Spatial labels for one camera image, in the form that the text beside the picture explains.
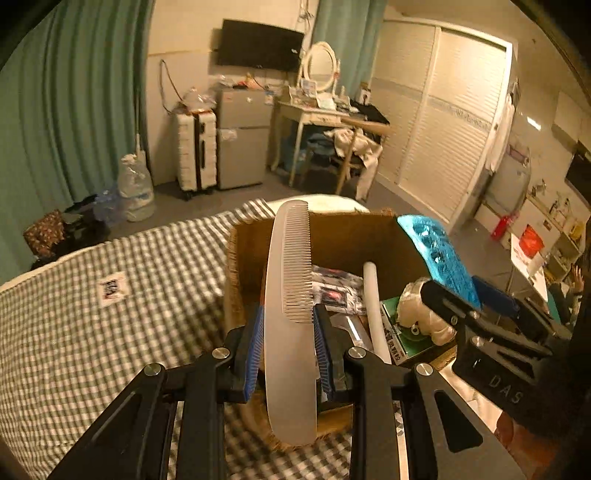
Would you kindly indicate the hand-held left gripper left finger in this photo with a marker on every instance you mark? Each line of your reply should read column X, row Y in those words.
column 254, row 360

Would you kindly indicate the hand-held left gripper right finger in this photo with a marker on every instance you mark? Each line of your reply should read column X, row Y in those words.
column 323, row 360

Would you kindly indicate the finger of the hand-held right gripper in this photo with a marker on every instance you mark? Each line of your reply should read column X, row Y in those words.
column 496, row 300
column 443, row 302

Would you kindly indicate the white plastic comb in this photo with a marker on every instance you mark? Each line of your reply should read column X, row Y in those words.
column 291, row 392

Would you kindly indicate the green medicine box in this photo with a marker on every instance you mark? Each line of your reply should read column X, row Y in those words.
column 415, row 346

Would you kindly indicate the blue blister pack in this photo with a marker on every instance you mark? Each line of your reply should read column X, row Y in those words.
column 438, row 249

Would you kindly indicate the brown cardboard box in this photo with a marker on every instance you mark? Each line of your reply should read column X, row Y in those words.
column 337, row 240

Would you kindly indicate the person's right forearm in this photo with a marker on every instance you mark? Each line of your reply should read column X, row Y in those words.
column 526, row 452

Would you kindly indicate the white plush toy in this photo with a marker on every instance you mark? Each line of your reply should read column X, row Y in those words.
column 418, row 304

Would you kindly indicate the small white table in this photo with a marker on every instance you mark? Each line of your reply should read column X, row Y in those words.
column 526, row 272

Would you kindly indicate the grey shiny packet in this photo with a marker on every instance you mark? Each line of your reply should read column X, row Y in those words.
column 351, row 330

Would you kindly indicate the white plastic tube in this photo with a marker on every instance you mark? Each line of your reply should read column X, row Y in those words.
column 376, row 300

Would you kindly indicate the red plastic bag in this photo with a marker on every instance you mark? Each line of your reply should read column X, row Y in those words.
column 531, row 242

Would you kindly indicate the black red printed packet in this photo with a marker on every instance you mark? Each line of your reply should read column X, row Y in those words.
column 339, row 290

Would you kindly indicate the red fire extinguisher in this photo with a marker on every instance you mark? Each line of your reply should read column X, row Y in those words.
column 502, row 227

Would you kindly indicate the kitchen counter shelf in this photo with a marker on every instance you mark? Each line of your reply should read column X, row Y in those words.
column 561, row 221

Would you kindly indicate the grey white checked bedsheet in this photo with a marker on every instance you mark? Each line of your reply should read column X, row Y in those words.
column 115, row 360

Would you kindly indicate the small printed card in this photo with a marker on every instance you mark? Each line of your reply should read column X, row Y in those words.
column 112, row 288

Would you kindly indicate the wooden chair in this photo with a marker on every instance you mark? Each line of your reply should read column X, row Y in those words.
column 348, row 166

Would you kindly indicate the white garment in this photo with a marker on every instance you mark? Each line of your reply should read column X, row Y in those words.
column 364, row 147

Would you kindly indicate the white hanging towel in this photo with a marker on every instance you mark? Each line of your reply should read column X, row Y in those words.
column 501, row 124

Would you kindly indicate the white louvred wardrobe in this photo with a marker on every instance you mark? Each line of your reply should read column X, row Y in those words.
column 438, row 115

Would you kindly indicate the blue clothes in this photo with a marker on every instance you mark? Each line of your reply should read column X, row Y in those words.
column 321, row 152

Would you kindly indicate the clear water jug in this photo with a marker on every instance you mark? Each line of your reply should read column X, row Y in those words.
column 136, row 194

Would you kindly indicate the black garment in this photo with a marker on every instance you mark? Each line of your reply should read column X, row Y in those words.
column 369, row 111

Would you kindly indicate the white ribbed suitcase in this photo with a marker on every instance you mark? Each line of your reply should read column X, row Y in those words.
column 194, row 157

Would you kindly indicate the blue crumpled plastic bag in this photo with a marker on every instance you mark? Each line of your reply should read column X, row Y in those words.
column 108, row 205

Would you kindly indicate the grey mini fridge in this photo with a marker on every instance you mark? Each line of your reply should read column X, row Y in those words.
column 244, row 147

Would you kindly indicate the black floor bag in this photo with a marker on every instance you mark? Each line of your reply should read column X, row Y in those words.
column 83, row 230

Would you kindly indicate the white dressing table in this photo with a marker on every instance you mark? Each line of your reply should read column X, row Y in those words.
column 304, row 113

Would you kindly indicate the brown patterned bag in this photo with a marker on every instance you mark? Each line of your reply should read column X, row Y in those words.
column 44, row 233

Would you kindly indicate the clear plastic bags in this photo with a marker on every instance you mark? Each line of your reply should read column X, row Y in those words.
column 196, row 99

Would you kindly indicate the white oval mirror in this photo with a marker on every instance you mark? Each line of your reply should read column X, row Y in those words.
column 319, row 64

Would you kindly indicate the narrow green curtain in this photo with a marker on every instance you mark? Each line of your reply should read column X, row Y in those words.
column 351, row 37

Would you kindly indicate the wide green curtain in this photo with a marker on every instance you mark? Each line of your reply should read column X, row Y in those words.
column 69, row 115

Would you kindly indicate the small photo frame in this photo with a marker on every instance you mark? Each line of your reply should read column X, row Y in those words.
column 309, row 86

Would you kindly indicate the black wall television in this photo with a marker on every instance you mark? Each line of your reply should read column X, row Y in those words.
column 258, row 46

